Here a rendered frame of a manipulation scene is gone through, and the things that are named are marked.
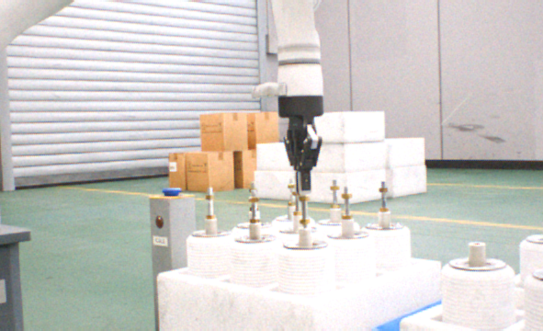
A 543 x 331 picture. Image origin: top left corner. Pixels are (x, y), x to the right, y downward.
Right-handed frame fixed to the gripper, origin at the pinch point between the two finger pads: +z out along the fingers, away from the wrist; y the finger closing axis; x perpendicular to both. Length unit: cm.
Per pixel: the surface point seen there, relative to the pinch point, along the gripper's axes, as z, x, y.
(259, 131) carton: -9, -111, 409
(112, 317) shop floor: 36, 29, 62
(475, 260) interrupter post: 9.7, -14.7, -26.6
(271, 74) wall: -79, -207, 678
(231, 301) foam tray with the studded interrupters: 19.9, 11.7, 5.2
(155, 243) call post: 14.2, 20.3, 37.3
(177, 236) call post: 12.6, 16.1, 33.8
